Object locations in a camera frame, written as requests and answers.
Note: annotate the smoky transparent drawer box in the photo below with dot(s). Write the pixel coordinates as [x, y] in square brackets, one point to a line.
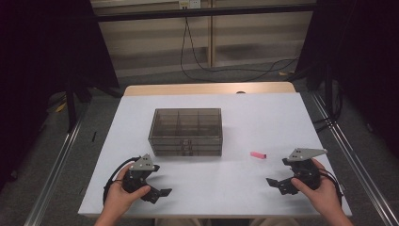
[188, 122]

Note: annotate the metal floor rail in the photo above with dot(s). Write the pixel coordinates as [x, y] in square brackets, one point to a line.
[360, 175]
[53, 179]

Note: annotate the person's left hand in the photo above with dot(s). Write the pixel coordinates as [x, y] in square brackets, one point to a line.
[117, 201]

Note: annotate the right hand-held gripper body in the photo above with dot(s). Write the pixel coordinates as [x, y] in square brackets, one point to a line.
[306, 172]

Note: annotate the person's right hand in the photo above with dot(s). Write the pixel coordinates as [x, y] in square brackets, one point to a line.
[326, 197]

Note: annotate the white wall socket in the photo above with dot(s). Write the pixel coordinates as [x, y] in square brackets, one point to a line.
[189, 3]

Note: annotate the black horizontal bar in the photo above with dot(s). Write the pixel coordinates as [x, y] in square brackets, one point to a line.
[188, 13]

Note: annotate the pink eraser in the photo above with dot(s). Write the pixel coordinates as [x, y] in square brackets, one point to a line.
[258, 155]

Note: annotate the black stand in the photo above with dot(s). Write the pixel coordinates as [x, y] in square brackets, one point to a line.
[71, 106]
[327, 94]

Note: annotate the black curtain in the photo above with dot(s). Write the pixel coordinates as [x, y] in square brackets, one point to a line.
[360, 47]
[47, 47]

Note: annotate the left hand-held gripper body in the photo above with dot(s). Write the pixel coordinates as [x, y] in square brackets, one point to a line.
[141, 164]

